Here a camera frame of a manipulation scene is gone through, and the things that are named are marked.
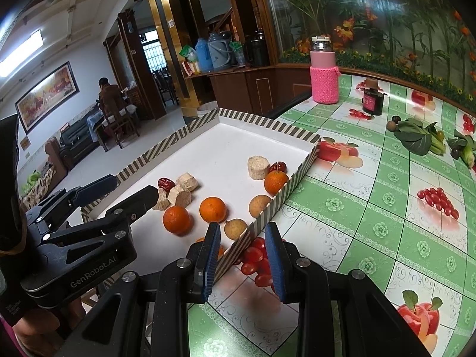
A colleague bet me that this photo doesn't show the patterned blanket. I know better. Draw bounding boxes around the patterned blanket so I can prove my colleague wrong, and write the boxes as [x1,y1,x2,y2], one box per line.
[20,169,56,209]

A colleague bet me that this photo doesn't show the grey-blue kettle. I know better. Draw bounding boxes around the grey-blue kettle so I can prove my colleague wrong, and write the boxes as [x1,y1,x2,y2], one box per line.
[207,32,234,71]

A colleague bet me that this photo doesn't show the red and white box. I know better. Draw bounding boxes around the red and white box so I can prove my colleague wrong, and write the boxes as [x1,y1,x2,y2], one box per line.
[181,60,202,78]

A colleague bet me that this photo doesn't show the pink bottle with knitted sleeve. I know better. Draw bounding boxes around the pink bottle with knitted sleeve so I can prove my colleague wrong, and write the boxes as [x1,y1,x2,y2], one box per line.
[310,35,342,104]

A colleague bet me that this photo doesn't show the black kettle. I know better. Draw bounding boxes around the black kettle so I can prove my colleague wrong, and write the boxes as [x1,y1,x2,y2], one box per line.
[245,30,270,68]

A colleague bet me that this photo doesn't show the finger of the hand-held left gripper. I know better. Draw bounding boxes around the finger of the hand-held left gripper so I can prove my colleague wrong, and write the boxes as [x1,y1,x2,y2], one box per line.
[24,174,119,228]
[84,185,160,232]

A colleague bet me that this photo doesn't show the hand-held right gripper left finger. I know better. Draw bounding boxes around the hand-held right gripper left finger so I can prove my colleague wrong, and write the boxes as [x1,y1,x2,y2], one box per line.
[61,222,222,357]

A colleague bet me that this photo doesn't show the dark leather sofa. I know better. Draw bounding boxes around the dark leather sofa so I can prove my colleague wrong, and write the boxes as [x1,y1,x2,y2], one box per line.
[59,121,101,168]

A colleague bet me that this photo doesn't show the framed wall painting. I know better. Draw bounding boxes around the framed wall painting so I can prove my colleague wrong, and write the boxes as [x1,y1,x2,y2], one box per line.
[15,61,80,134]

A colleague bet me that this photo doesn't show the white bucket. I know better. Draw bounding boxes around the white bucket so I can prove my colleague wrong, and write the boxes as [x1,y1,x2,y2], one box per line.
[196,101,217,118]

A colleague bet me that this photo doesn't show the wooden chair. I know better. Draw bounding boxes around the wooden chair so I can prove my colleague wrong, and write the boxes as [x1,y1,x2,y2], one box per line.
[102,106,141,149]

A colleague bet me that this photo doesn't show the green bok choy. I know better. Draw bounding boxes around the green bok choy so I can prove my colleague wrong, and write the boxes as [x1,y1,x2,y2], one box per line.
[393,118,447,156]

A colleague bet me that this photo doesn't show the brown round longan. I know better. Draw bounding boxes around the brown round longan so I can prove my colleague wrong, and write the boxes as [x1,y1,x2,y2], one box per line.
[248,194,272,218]
[224,219,248,239]

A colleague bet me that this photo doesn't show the wooden cabinet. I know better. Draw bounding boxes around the wooden cabinet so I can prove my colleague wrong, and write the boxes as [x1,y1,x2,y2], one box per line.
[182,63,313,118]

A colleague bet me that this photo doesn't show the person's left hand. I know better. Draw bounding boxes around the person's left hand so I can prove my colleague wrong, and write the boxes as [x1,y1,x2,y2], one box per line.
[11,294,88,357]

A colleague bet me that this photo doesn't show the corn cob with husk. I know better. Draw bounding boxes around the corn cob with husk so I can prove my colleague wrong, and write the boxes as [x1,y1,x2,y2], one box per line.
[461,145,476,169]

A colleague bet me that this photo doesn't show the black jar with red label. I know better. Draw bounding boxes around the black jar with red label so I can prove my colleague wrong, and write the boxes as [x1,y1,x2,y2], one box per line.
[360,77,389,117]

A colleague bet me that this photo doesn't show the flower mural glass panel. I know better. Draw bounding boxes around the flower mural glass panel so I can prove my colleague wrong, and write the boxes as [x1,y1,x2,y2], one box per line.
[260,0,476,101]

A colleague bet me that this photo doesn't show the blue thermos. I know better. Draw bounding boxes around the blue thermos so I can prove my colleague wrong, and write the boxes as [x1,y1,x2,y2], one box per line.
[195,38,212,73]

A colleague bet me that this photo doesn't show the dark green leafy vegetable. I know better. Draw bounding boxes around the dark green leafy vegetable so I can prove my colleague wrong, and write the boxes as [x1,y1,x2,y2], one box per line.
[446,129,476,160]

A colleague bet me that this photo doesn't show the white tray with striped rim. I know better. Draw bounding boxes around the white tray with striped rim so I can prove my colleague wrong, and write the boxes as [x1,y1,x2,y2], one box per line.
[80,107,322,283]

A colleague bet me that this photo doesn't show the dark wooden dining chairs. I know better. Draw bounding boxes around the dark wooden dining chairs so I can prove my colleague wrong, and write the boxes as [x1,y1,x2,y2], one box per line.
[153,68,177,107]

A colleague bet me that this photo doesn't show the brown sofa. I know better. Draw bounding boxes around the brown sofa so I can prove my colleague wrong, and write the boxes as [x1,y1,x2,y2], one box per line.
[45,136,69,183]

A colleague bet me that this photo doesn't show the green checked fruit-print tablecloth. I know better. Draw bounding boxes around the green checked fruit-print tablecloth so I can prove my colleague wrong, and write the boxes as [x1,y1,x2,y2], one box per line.
[186,72,476,357]

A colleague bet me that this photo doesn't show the orange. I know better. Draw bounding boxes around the orange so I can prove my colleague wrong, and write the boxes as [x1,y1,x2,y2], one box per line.
[195,236,226,259]
[199,196,227,224]
[264,170,289,196]
[162,206,194,236]

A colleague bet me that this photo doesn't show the green and white bag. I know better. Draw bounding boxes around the green and white bag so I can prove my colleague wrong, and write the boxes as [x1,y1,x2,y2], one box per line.
[179,45,199,64]

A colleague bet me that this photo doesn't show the ceiling light panel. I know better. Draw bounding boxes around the ceiling light panel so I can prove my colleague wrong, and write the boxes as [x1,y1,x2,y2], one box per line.
[0,30,43,79]

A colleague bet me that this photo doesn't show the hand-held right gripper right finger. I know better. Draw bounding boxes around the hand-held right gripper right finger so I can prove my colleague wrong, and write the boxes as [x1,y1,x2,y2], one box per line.
[264,222,434,357]

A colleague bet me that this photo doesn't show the clear glass jar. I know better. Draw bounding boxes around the clear glass jar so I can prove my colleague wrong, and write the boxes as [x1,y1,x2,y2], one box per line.
[231,41,247,67]

